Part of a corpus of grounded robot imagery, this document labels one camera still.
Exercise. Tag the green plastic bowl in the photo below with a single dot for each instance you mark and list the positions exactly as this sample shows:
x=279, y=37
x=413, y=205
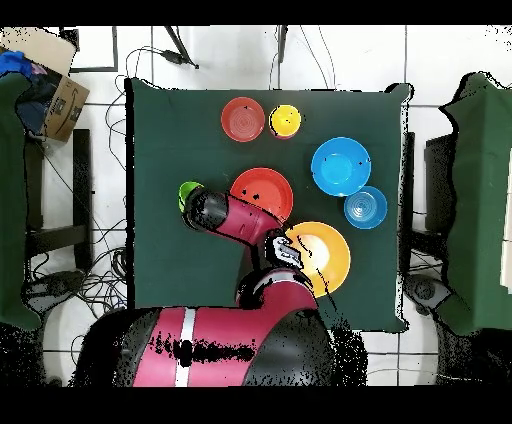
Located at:
x=184, y=192

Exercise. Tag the large orange plastic bowl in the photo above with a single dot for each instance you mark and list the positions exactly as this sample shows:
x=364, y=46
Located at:
x=332, y=256

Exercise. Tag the yellow plastic cup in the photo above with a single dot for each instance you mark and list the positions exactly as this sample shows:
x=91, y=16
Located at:
x=285, y=120

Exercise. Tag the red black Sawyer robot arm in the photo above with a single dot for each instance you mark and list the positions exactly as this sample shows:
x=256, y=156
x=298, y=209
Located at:
x=224, y=332

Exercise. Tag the wide orange-red shallow bowl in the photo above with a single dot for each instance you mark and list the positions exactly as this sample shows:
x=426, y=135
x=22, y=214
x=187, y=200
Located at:
x=268, y=188

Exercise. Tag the dark green table cloth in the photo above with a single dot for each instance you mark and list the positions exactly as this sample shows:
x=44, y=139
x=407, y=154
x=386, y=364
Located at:
x=180, y=260

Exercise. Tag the small orange-red ringed bowl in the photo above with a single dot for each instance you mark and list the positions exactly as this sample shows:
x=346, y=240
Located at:
x=242, y=120

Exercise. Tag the large blue plastic bowl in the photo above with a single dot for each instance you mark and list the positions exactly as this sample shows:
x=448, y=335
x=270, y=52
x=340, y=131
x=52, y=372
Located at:
x=341, y=166

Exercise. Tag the small blue plastic bowl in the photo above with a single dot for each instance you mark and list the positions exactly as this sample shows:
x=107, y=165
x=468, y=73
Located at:
x=366, y=208

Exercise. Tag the black tripod leg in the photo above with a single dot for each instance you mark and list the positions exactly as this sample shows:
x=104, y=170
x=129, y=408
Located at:
x=282, y=40
x=180, y=44

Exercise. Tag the black box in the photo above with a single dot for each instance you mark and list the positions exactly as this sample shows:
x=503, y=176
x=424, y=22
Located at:
x=438, y=180

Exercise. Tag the black rounded floor base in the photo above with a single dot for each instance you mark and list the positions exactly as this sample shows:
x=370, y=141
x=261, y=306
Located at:
x=56, y=286
x=426, y=291

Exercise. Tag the brown cardboard box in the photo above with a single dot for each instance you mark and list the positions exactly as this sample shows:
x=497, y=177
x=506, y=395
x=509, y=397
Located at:
x=66, y=108

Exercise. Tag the green cloth covered table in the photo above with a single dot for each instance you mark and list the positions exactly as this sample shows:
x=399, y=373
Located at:
x=480, y=200
x=10, y=200

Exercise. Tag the blue cloth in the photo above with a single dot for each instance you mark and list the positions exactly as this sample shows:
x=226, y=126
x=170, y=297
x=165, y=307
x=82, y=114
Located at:
x=14, y=63

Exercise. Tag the black chair frame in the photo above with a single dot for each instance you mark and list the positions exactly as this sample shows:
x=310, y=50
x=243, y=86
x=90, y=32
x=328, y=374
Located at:
x=82, y=180

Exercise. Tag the black metal frame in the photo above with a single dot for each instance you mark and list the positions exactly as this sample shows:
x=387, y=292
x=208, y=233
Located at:
x=115, y=48

